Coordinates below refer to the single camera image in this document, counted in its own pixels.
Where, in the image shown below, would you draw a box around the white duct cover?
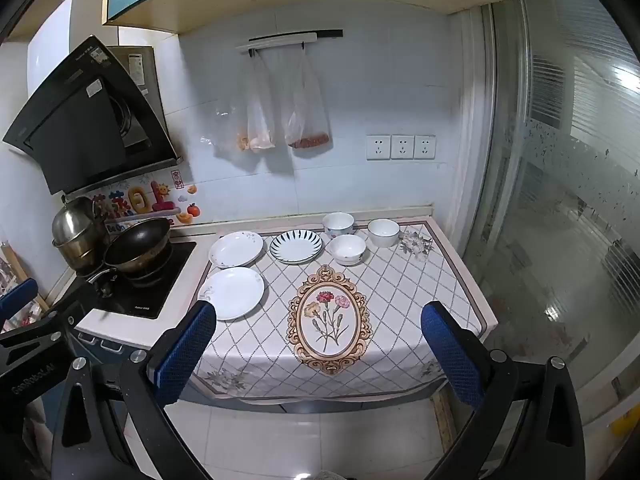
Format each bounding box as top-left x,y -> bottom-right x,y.
27,0 -> 118,107

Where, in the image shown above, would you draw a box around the floral printed tablecloth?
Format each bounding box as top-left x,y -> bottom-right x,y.
192,222 -> 496,401

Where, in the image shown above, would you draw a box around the wooden cutting board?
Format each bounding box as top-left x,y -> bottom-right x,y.
0,241 -> 51,313

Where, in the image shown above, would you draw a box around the blue striped plate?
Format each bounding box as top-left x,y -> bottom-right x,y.
269,229 -> 323,264

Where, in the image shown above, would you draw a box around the white plate with floral print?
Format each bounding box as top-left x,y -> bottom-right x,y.
208,231 -> 264,268

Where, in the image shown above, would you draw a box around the clear plastic bag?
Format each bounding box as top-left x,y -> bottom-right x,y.
200,104 -> 249,157

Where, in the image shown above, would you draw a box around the plastic bag with orange contents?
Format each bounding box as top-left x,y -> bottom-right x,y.
246,52 -> 277,151

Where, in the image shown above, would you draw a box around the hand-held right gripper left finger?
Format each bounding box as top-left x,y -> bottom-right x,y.
50,300 -> 217,480

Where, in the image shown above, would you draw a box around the black induction cooktop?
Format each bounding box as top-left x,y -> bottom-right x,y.
52,240 -> 197,320

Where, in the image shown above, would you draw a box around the plain white plate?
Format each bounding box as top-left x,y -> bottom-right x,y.
198,267 -> 266,321

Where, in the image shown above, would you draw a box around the yellow object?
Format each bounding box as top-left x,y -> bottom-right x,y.
612,412 -> 637,439

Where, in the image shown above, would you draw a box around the wall hook rail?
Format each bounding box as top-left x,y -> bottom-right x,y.
236,30 -> 344,54

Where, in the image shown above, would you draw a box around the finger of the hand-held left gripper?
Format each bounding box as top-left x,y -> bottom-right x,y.
0,278 -> 39,317
45,299 -> 88,335

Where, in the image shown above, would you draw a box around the white bowl with blue rim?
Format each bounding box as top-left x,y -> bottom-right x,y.
368,218 -> 401,248

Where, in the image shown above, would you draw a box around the plastic bag with red contents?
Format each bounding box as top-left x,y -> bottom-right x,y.
281,50 -> 331,150

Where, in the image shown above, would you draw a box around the steel pot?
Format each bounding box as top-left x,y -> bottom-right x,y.
51,197 -> 109,272

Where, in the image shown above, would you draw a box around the black wok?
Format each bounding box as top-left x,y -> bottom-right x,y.
87,217 -> 174,287

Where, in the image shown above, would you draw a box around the plain white bowl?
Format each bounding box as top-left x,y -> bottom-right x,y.
326,234 -> 367,266

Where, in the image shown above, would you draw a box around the frosted glass door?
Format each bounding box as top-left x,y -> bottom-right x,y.
465,0 -> 640,411

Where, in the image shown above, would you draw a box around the colourful wall stickers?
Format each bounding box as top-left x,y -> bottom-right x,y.
90,170 -> 199,227

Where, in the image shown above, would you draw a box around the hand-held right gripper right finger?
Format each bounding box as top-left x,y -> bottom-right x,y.
420,301 -> 586,480

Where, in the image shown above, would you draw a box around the black range hood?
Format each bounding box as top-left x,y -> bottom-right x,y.
2,35 -> 183,196

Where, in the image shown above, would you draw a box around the white bowl red floral print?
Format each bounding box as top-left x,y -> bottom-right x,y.
322,212 -> 355,237

